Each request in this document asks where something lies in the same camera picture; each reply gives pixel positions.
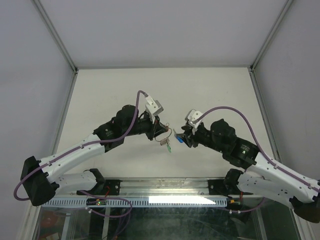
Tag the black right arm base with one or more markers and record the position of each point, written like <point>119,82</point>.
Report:
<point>220,187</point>

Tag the aluminium frame post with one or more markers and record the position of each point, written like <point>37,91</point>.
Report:
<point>252,70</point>
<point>38,5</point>

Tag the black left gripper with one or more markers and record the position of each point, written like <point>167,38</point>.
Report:
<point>156,129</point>

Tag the aluminium mounting rail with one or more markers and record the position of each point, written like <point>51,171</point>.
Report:
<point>134,187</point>

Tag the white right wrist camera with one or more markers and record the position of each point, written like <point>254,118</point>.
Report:
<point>193,120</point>

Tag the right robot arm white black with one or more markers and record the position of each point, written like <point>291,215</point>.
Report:
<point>254,172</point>

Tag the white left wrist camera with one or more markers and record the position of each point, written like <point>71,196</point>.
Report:
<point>153,108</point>

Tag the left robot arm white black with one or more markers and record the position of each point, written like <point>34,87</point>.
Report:
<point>43,178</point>

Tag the left aluminium frame post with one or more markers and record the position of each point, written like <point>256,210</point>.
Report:
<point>38,5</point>

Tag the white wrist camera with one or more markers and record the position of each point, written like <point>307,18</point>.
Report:
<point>153,108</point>
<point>193,120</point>

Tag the metal keyring with clips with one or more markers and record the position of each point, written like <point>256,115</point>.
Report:
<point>164,138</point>

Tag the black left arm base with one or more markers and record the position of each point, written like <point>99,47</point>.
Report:
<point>105,186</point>

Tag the white slotted cable duct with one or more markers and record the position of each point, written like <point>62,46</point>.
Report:
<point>160,201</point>

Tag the right aluminium frame post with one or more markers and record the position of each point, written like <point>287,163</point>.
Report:
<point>252,70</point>

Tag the key with blue tag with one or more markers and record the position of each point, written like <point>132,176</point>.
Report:
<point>178,137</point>

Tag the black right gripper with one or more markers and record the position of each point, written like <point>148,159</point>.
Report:
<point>190,137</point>

